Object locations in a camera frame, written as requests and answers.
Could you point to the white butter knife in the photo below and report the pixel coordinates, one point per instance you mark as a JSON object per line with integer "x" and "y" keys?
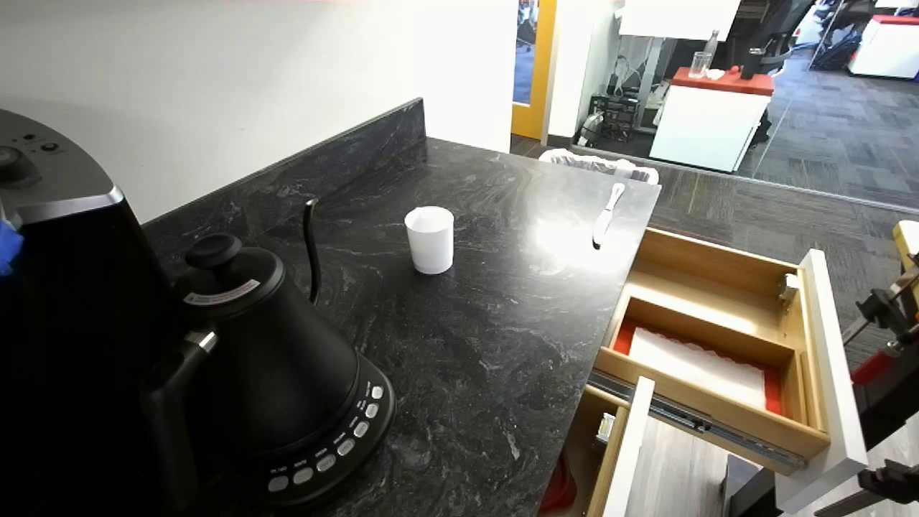
{"x": 607, "y": 215}

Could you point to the lower wooden drawer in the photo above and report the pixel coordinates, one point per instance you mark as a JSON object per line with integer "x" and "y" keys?
{"x": 610, "y": 459}

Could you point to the open wooden drawer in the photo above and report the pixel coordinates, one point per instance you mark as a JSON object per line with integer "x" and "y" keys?
{"x": 732, "y": 337}

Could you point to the red drawer liner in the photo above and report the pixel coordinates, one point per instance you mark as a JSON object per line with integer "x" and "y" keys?
{"x": 772, "y": 391}

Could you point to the white cup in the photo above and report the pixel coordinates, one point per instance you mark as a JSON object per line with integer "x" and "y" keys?
{"x": 430, "y": 240}

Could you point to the trash bin with bag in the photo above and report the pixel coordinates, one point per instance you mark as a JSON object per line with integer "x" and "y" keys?
{"x": 599, "y": 164}

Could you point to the black gooseneck kettle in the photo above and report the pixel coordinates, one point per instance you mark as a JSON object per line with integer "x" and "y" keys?
{"x": 258, "y": 337}

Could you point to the black kettle base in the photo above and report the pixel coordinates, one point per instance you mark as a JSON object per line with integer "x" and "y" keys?
{"x": 337, "y": 445}

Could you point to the white paper sheet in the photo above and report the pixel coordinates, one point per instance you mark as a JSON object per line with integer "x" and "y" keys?
{"x": 700, "y": 365}

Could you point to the white cabinet with red top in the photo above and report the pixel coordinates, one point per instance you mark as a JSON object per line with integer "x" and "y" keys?
{"x": 887, "y": 46}
{"x": 711, "y": 118}

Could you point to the clear drinking glass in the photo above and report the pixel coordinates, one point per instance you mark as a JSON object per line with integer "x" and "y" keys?
{"x": 698, "y": 65}

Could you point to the white desk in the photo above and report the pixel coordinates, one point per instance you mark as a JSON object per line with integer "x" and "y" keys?
{"x": 675, "y": 20}

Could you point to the clear bottle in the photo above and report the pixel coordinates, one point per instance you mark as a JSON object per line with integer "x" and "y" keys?
{"x": 711, "y": 44}

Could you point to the black tumbler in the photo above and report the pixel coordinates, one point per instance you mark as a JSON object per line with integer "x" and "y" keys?
{"x": 751, "y": 62}

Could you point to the black office chair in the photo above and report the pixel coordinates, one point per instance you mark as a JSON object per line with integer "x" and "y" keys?
{"x": 772, "y": 32}

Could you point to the black coffee machine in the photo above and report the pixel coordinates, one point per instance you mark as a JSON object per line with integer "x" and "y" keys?
{"x": 68, "y": 309}

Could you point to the yellow door frame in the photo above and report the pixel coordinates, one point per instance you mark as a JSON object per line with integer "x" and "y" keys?
{"x": 537, "y": 68}

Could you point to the camera on mount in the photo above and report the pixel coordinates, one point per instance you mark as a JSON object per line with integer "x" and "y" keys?
{"x": 887, "y": 373}

